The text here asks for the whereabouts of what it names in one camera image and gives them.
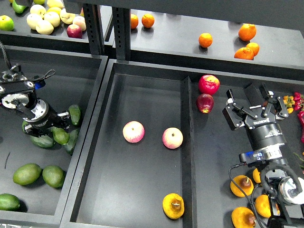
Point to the yellow pear bottom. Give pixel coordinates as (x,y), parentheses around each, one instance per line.
(243,218)

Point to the green avocado bottom left corner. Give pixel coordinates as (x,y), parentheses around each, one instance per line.
(9,202)

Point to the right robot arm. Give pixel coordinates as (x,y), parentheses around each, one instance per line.
(282,185)

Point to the pink peach on shelf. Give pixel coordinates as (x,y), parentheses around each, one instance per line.
(80,21)

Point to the pink apple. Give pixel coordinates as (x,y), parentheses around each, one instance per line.
(172,138)
(133,131)

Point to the pale yellow pear left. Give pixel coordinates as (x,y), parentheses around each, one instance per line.
(32,20)

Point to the dark avocado lying flat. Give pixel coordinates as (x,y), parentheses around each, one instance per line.
(43,141)

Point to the pink apple right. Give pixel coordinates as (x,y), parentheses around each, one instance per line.
(172,138)

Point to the orange cherry tomato bunch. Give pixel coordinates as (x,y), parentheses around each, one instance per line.
(289,103)

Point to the black left tray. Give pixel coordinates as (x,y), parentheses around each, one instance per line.
(76,81)

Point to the red chili peppers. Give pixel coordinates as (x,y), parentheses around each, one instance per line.
(299,106)

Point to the black tray divider middle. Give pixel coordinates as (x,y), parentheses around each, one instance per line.
(189,218)

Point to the black perforated shelf post right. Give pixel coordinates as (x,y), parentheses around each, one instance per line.
(122,27)

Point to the dark red apple on shelf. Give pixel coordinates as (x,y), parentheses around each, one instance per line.
(74,31)

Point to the dark avocado top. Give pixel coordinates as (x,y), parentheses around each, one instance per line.
(75,114)

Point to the bright red apple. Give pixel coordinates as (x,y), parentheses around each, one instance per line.
(208,84)

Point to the black perforated shelf post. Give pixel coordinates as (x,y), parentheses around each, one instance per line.
(122,27)
(94,28)

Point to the black perforated shelf post left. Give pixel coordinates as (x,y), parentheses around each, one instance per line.
(94,28)

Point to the orange centre shelf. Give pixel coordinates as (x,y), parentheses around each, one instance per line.
(205,40)

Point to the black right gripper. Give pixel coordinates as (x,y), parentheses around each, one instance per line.
(261,136)

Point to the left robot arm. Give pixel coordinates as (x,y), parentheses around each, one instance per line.
(18,94)

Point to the black large right tray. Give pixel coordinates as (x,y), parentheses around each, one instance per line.
(118,184)

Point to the small orange right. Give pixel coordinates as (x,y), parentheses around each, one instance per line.
(254,47)

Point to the dark avocado far left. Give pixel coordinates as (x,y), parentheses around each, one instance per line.
(23,124)

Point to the pale yellow pear front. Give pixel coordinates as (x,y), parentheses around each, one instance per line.
(44,27)

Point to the pale yellow pear right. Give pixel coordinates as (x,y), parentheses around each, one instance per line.
(67,17)

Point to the dark avocado by tray edge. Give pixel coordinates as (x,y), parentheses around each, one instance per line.
(70,145)

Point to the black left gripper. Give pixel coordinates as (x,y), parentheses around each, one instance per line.
(46,117)

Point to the pale yellow pear middle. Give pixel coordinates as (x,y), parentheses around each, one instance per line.
(53,18)

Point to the large orange top right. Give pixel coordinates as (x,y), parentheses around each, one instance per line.
(247,32)

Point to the pink apple left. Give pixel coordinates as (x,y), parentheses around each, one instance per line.
(133,131)

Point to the light green avocado large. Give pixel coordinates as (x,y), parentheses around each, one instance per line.
(27,174)

